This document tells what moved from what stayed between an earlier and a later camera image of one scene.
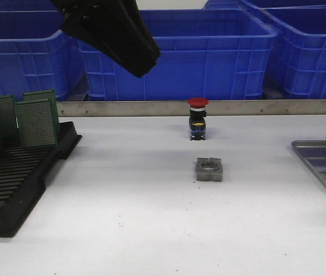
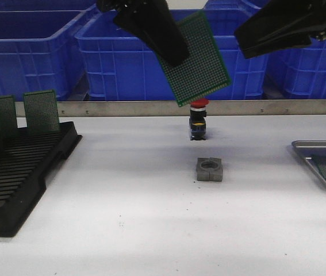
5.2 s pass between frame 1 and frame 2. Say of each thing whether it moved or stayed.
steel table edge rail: stayed
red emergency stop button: stayed
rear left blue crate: stayed
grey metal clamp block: stayed
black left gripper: moved
